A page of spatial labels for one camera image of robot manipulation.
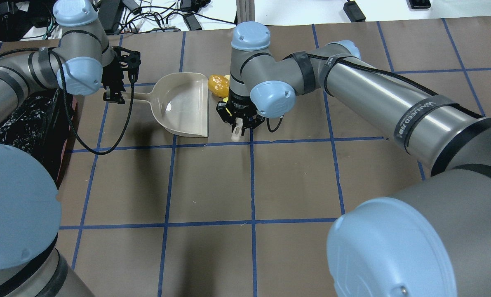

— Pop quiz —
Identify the beige hand brush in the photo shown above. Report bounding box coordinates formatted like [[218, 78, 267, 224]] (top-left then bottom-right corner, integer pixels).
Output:
[[218, 74, 243, 142]]

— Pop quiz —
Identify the aluminium frame post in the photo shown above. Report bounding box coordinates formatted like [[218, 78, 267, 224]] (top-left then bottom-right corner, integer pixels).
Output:
[[235, 0, 256, 25]]

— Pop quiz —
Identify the black power adapter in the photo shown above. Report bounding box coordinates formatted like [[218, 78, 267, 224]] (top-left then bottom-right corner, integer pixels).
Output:
[[343, 0, 366, 23]]

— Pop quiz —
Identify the beige plastic dustpan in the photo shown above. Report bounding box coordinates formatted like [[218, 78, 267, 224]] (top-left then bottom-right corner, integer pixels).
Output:
[[121, 73, 209, 138]]

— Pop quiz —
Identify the brown toy potato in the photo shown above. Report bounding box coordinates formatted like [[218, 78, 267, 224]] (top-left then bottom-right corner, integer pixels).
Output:
[[208, 74, 230, 99]]

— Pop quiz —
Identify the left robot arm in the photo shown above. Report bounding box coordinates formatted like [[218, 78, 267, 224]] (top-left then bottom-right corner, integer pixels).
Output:
[[0, 0, 141, 297]]

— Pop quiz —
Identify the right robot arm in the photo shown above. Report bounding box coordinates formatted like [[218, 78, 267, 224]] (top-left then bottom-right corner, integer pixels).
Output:
[[216, 22, 491, 297]]

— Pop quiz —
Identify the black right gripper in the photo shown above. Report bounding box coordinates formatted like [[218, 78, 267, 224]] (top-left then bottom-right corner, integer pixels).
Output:
[[216, 93, 265, 133]]

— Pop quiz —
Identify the bin with black bag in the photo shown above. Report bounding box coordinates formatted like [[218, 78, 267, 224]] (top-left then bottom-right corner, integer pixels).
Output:
[[0, 91, 77, 187]]

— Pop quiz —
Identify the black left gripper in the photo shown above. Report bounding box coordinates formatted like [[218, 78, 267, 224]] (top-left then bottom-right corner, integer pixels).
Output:
[[102, 46, 141, 105]]

